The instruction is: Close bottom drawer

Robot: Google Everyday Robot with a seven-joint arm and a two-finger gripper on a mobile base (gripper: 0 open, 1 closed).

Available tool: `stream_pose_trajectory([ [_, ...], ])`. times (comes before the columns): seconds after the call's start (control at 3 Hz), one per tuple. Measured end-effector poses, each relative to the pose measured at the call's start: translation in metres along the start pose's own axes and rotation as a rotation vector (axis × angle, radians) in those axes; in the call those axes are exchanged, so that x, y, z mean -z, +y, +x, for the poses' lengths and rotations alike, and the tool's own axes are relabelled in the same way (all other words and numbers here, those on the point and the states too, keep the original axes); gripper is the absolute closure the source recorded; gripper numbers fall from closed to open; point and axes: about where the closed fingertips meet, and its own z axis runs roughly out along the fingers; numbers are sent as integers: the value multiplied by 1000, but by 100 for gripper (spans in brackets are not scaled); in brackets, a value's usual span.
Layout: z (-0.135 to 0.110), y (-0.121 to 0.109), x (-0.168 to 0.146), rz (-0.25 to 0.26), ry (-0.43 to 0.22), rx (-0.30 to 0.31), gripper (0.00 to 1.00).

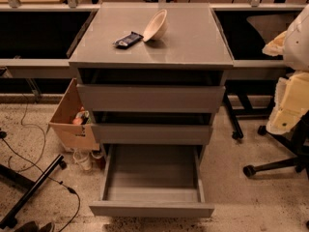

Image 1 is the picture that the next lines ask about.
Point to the cardboard box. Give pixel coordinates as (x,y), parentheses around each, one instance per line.
(72,136)

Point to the grey top drawer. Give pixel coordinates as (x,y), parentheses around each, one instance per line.
(150,98)

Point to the grey drawer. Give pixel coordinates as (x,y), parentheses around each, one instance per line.
(150,98)
(152,128)
(152,181)

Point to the black stand leg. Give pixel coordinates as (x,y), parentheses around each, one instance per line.
(31,187)

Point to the grey drawer cabinet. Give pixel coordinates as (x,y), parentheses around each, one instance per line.
(192,51)

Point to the grey bottom drawer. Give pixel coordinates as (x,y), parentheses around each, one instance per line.
(152,181)

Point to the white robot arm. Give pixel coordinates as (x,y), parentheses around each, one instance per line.
(291,95)

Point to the grey middle drawer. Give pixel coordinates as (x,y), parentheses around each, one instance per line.
(152,128)

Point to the white bowl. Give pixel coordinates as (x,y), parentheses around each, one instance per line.
(157,27)

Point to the black desk leg frame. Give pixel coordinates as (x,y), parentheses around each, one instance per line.
(247,110)

